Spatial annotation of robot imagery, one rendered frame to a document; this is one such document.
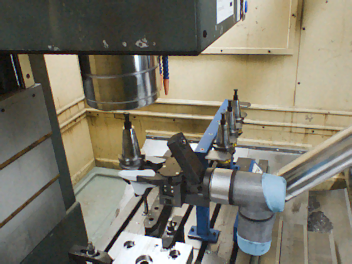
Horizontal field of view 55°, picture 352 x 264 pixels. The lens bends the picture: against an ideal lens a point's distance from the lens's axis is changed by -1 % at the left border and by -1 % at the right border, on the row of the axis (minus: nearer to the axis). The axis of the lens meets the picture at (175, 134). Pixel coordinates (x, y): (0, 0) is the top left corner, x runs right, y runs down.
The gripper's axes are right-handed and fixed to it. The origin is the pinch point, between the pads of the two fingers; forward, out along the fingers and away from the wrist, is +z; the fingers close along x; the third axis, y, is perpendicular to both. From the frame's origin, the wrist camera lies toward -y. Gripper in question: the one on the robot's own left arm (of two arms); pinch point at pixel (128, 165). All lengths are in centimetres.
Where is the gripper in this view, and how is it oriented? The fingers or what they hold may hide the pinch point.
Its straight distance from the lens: 80.8
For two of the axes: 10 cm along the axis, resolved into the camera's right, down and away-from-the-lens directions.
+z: -9.5, -1.0, 3.1
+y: 0.5, 9.0, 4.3
